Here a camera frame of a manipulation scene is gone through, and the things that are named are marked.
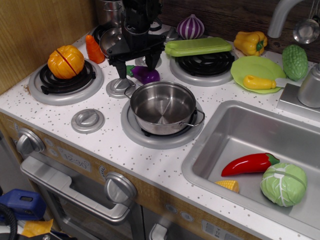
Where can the silver faucet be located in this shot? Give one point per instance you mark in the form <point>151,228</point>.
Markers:
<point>279,17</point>

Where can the purple striped toy onion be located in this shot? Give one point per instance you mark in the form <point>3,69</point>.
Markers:
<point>190,28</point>

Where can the yellow toy bell pepper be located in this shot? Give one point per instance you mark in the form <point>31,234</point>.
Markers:
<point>251,43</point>

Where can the yellow toy corn piece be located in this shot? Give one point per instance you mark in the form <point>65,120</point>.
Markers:
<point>232,185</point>

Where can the front left stove burner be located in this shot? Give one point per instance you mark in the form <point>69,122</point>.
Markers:
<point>48,89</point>

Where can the silver faucet handle base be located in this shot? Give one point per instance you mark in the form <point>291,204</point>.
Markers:
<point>303,100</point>

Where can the light green plastic plate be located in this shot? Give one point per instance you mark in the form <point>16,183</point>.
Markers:
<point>259,67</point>

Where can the stainless steel pot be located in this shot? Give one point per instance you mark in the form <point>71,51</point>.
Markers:
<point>164,107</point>

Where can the silver oven knob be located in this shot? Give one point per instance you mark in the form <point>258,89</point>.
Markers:
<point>29,142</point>
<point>118,189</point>

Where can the green plastic cutting board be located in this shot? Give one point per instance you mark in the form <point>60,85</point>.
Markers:
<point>193,47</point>

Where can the silver stovetop knob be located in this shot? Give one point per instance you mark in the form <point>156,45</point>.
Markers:
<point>120,88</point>
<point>140,61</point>
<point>87,121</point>

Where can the silver stovetop knob upper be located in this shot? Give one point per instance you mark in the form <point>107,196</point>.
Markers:
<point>120,88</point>

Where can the silver oven knob left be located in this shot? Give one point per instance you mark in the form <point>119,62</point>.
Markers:
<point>29,142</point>

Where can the purple toy eggplant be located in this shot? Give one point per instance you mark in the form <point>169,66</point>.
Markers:
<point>143,74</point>

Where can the silver oven knob right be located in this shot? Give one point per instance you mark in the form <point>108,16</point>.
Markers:
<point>118,189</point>

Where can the steel pot lid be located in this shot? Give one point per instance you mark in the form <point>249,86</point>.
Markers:
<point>109,39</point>

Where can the red toy chili pepper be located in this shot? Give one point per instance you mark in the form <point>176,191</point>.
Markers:
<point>252,163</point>

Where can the orange toy pumpkin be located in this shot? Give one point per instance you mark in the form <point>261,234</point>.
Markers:
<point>66,62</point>

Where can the silver sink basin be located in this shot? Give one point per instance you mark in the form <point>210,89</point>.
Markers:
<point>237,129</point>

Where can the silver stovetop knob lower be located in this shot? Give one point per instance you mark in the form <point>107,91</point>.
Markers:
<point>87,121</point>

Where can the back right stove burner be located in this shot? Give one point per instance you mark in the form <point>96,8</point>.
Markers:
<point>205,70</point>

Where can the green toy bitter gourd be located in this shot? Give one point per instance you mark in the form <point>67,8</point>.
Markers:
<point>295,62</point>

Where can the yellow handled toy knife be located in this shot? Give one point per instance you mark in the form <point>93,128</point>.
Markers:
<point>259,83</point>

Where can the silver oven door handle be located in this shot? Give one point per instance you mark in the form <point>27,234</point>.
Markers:
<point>59,184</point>

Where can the green toy cabbage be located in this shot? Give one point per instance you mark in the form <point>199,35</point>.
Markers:
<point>284,184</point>

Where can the blue plastic device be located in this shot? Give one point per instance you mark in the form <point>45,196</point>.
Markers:
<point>25,205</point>

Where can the hanging metal ladle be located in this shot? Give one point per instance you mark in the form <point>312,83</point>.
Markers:
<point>307,30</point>

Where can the yellow cloth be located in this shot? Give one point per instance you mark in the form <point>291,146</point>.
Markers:
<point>34,228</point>

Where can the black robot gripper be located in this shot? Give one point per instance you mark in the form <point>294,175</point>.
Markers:
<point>136,40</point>

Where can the front right stove burner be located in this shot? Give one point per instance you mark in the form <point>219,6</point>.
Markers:
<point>135,133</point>

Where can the orange toy carrot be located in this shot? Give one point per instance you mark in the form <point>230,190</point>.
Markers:
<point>93,50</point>

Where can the tall steel pot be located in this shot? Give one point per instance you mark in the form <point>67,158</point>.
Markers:
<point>109,12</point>

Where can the silver stovetop knob back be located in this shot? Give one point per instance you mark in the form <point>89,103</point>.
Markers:
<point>140,61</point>

